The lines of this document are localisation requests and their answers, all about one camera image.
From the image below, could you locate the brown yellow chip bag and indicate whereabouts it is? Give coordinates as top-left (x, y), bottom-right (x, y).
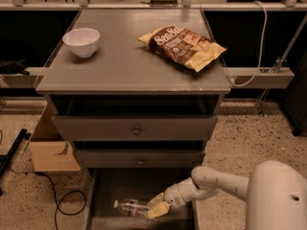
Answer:
top-left (138, 25), bottom-right (226, 72)

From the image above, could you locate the clear plastic water bottle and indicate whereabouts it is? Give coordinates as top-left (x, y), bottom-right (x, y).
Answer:
top-left (113, 198), bottom-right (150, 219)

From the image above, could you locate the grey top drawer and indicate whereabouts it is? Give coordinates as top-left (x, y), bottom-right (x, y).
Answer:
top-left (52, 115), bottom-right (217, 141)

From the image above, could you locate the cardboard box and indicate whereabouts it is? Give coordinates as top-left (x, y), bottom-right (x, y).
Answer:
top-left (29, 106), bottom-right (81, 173)

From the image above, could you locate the grey middle drawer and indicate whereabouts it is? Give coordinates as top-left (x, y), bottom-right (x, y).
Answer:
top-left (76, 149), bottom-right (204, 168)

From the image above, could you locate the black cloth on rail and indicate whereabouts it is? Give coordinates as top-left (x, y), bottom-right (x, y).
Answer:
top-left (0, 59), bottom-right (30, 76)

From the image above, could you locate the white ceramic bowl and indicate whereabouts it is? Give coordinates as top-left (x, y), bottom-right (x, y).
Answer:
top-left (62, 28), bottom-right (100, 58)

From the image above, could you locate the black device on ledge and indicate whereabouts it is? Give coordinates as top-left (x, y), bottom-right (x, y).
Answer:
top-left (150, 0), bottom-right (178, 7)

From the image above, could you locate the black bar on floor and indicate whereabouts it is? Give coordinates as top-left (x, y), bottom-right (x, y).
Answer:
top-left (0, 128), bottom-right (28, 178)

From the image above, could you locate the black floor cable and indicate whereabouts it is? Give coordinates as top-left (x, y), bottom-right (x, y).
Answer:
top-left (7, 165), bottom-right (88, 230)

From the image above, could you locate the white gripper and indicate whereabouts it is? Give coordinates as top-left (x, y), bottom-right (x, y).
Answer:
top-left (146, 184), bottom-right (186, 219)

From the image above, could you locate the grey wooden drawer cabinet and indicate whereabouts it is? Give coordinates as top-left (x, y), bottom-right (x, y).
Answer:
top-left (36, 9), bottom-right (229, 159)

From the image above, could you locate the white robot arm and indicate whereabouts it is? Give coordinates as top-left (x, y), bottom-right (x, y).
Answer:
top-left (146, 160), bottom-right (307, 230)

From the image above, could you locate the grey open bottom drawer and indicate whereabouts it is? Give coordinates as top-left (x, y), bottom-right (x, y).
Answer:
top-left (83, 168), bottom-right (198, 230)

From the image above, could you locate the white hanging cable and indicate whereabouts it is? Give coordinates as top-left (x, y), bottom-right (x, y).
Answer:
top-left (228, 0), bottom-right (269, 88)

